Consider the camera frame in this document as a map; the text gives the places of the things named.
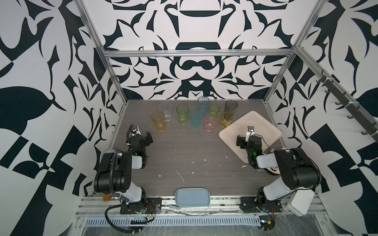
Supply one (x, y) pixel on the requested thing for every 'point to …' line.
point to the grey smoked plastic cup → (231, 105)
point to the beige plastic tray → (269, 133)
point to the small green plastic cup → (213, 109)
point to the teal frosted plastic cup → (195, 117)
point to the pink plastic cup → (210, 123)
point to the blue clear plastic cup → (203, 102)
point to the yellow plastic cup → (226, 119)
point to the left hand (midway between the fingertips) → (137, 132)
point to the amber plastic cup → (158, 117)
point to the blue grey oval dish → (192, 197)
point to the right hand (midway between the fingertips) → (247, 133)
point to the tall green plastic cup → (182, 110)
